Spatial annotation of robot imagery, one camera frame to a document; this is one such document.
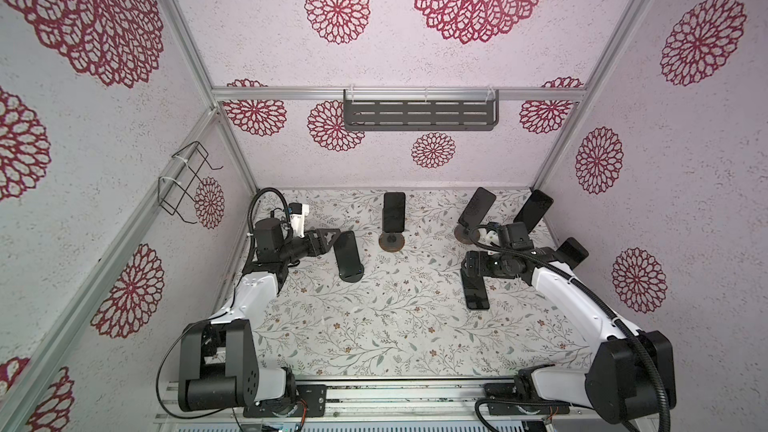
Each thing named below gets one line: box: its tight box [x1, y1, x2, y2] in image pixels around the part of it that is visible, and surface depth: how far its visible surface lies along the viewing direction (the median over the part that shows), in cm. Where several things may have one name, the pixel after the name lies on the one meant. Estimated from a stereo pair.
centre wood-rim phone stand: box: [378, 232, 405, 253], surface depth 107 cm
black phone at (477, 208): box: [458, 186, 497, 228], surface depth 100 cm
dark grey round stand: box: [338, 264, 364, 283], surface depth 93 cm
